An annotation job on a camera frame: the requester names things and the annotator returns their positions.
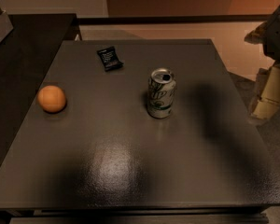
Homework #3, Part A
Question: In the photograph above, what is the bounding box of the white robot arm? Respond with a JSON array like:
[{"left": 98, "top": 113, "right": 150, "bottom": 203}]
[{"left": 245, "top": 6, "right": 280, "bottom": 120}]

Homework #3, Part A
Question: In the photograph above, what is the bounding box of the white green 7up can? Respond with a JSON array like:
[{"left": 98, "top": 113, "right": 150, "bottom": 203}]
[{"left": 147, "top": 68, "right": 176, "bottom": 119}]

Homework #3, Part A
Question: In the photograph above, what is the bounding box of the orange fruit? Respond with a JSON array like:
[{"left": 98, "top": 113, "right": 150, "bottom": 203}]
[{"left": 37, "top": 86, "right": 66, "bottom": 113}]

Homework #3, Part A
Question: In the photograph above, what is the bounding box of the black snack packet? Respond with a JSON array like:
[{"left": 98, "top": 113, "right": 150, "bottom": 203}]
[{"left": 97, "top": 47, "right": 123, "bottom": 72}]

